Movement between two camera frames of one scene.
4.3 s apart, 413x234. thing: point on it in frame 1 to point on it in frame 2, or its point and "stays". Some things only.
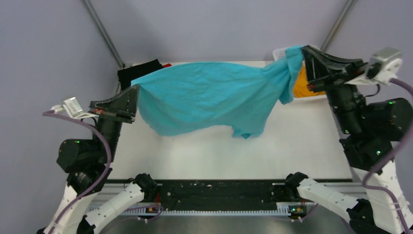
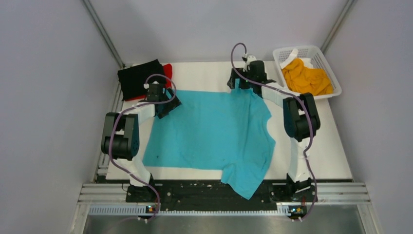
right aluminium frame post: [349, 5] stays
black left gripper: [125, 103] to [172, 105]
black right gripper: [324, 70] to [231, 84]
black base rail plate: [223, 193] stays
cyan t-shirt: [200, 96] to [215, 130]
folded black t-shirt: [126, 74] stays
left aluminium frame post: [102, 27] stays
